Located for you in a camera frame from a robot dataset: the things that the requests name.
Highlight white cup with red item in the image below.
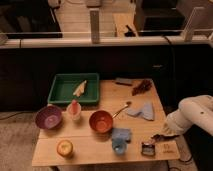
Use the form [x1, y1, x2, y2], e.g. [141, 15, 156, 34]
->
[66, 100, 81, 121]

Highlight dark grey sponge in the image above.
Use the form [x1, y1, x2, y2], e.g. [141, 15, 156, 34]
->
[115, 78, 133, 86]

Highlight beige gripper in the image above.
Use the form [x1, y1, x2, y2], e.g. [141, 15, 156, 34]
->
[151, 123, 177, 141]

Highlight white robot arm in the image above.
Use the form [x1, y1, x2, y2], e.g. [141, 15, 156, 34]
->
[151, 95, 213, 142]

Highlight blue cup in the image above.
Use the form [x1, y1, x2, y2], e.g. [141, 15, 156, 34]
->
[112, 139, 127, 155]

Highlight purple bowl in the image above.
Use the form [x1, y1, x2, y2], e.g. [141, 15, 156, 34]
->
[35, 105, 62, 130]

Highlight green plastic tray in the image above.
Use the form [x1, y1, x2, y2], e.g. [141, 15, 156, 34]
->
[47, 73, 100, 105]

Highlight orange bowl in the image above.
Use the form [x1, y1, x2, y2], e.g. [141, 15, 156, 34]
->
[89, 110, 113, 133]

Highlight yellow apple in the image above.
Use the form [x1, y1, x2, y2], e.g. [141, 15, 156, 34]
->
[57, 140, 73, 158]

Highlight wooden table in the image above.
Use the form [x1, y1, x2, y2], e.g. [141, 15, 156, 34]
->
[31, 79, 181, 167]

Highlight light blue rag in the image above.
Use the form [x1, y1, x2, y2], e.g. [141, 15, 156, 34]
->
[125, 102, 155, 121]

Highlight metal spoon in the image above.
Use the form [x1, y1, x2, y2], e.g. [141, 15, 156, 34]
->
[112, 101, 132, 118]

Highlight blue cloth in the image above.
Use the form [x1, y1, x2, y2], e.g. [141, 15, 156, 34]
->
[112, 128, 131, 141]

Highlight white rail barrier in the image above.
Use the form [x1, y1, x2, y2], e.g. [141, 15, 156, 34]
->
[0, 8, 213, 48]

